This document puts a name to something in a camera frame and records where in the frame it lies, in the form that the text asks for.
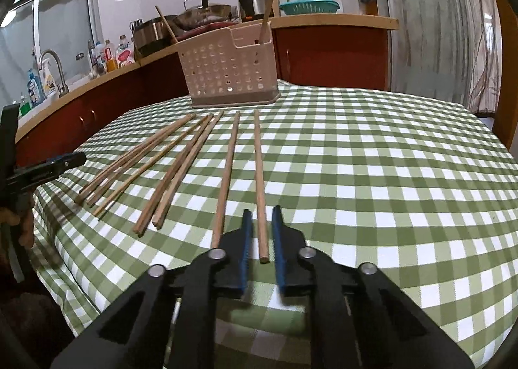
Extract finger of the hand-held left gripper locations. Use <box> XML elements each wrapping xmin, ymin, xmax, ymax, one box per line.
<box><xmin>5</xmin><ymin>151</ymin><xmax>87</xmax><ymax>192</ymax></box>

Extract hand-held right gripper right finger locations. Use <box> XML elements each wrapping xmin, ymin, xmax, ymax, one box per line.
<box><xmin>271</xmin><ymin>205</ymin><xmax>474</xmax><ymax>369</ymax></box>

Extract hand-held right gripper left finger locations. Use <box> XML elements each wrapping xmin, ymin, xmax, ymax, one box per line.
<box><xmin>49</xmin><ymin>209</ymin><xmax>253</xmax><ymax>369</ymax></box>

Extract white perforated plastic utensil basket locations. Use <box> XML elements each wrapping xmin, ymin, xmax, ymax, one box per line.
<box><xmin>178</xmin><ymin>25</ymin><xmax>281</xmax><ymax>108</ymax></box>

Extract person's left hand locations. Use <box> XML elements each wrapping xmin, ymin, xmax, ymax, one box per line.
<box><xmin>0</xmin><ymin>207</ymin><xmax>35</xmax><ymax>250</ymax></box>

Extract blue liquid bottle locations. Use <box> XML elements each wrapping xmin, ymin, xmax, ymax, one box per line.
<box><xmin>27</xmin><ymin>68</ymin><xmax>46</xmax><ymax>108</ymax></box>

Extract white spray bottle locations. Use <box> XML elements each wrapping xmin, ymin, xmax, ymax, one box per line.
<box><xmin>42</xmin><ymin>59</ymin><xmax>58</xmax><ymax>97</ymax></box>

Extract chrome kitchen faucet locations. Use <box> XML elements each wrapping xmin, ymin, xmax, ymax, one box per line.
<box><xmin>39</xmin><ymin>49</ymin><xmax>70</xmax><ymax>98</ymax></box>

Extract green checkered tablecloth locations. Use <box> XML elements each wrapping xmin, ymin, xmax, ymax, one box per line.
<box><xmin>30</xmin><ymin>78</ymin><xmax>518</xmax><ymax>369</ymax></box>

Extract white plastic bottle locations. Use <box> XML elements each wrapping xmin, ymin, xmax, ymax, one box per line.
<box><xmin>88</xmin><ymin>40</ymin><xmax>106</xmax><ymax>71</ymax></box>

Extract orange liquid bottle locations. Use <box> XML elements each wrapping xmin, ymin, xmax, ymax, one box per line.
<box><xmin>104</xmin><ymin>40</ymin><xmax>118</xmax><ymax>72</ymax></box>

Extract kitchen window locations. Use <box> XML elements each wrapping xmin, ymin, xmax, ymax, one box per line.
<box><xmin>0</xmin><ymin>0</ymin><xmax>101</xmax><ymax>112</ymax></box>

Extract red and white pouch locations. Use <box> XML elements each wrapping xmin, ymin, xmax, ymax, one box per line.
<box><xmin>115</xmin><ymin>45</ymin><xmax>136</xmax><ymax>67</ymax></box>

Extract steel rice cooker pot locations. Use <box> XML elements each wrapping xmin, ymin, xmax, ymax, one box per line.
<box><xmin>133</xmin><ymin>16</ymin><xmax>179</xmax><ymax>57</ymax></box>

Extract red kitchen cabinets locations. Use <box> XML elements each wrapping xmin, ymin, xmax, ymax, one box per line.
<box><xmin>15</xmin><ymin>24</ymin><xmax>391</xmax><ymax>169</ymax></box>

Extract red cooktop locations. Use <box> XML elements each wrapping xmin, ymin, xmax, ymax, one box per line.
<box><xmin>175</xmin><ymin>20</ymin><xmax>240</xmax><ymax>41</ymax></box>

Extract metal wok with lid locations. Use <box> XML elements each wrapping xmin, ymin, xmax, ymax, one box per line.
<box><xmin>173</xmin><ymin>0</ymin><xmax>234</xmax><ymax>30</ymax></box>

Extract wooden kitchen countertop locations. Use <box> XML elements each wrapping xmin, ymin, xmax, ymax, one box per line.
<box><xmin>14</xmin><ymin>13</ymin><xmax>400</xmax><ymax>145</ymax></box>

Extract teal plastic colander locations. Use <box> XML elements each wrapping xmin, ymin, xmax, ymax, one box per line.
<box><xmin>279</xmin><ymin>0</ymin><xmax>340</xmax><ymax>17</ymax></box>

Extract frosted glass sliding door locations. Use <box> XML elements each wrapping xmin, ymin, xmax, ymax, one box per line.
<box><xmin>374</xmin><ymin>0</ymin><xmax>504</xmax><ymax>114</ymax></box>

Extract wooden door frame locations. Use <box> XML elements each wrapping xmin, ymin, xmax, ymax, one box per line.
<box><xmin>475</xmin><ymin>0</ymin><xmax>518</xmax><ymax>151</ymax></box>

